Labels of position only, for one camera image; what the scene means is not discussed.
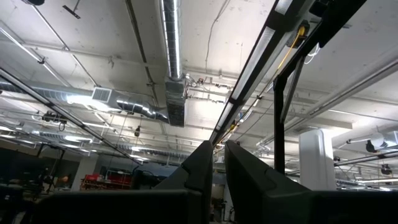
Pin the long black ceiling rail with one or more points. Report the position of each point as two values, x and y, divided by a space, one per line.
62 113

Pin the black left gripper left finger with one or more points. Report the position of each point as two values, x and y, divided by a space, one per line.
199 174

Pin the round silver ceiling duct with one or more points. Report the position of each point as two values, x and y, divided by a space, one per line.
173 46

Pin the silver duct with vent grille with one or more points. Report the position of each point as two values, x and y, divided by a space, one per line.
130 105

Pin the white LED light bar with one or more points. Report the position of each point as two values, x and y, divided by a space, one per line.
253 59

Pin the black metal rig frame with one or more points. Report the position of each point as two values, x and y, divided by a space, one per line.
279 124

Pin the red storage rack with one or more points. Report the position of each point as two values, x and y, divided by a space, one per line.
105 180

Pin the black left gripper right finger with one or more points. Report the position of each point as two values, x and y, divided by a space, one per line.
255 193

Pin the white ceiling pipe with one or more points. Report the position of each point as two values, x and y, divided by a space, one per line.
348 88

